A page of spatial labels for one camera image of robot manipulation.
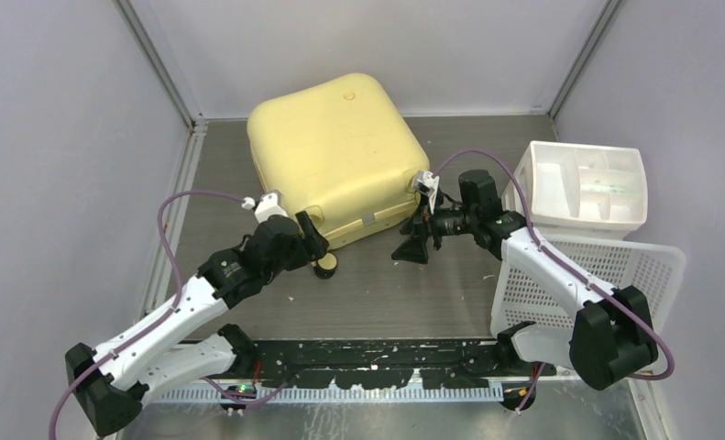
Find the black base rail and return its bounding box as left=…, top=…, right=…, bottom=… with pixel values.
left=196, top=338, right=557, bottom=391

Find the white divided organizer tray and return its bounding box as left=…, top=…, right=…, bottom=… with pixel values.
left=514, top=140, right=648, bottom=240

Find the yellow hard-shell suitcase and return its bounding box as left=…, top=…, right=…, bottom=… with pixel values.
left=247, top=72, right=430, bottom=250

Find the slotted metal cable duct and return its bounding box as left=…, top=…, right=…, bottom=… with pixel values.
left=154, top=381, right=504, bottom=404

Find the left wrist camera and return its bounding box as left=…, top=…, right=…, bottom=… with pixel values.
left=241, top=191, right=289, bottom=223

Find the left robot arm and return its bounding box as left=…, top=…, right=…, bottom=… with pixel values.
left=64, top=212, right=330, bottom=437

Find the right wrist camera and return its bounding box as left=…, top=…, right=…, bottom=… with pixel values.
left=412, top=170, right=440, bottom=214

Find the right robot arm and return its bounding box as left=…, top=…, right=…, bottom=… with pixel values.
left=391, top=170, right=665, bottom=391

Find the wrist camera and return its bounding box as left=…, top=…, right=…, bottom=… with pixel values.
left=412, top=170, right=440, bottom=214
left=241, top=191, right=289, bottom=223

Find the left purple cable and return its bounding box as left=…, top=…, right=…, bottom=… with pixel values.
left=48, top=190, right=291, bottom=440

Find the white perforated plastic basket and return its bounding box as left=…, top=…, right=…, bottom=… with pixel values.
left=490, top=229, right=687, bottom=369

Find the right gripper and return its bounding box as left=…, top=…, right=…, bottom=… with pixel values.
left=392, top=192, right=478, bottom=265

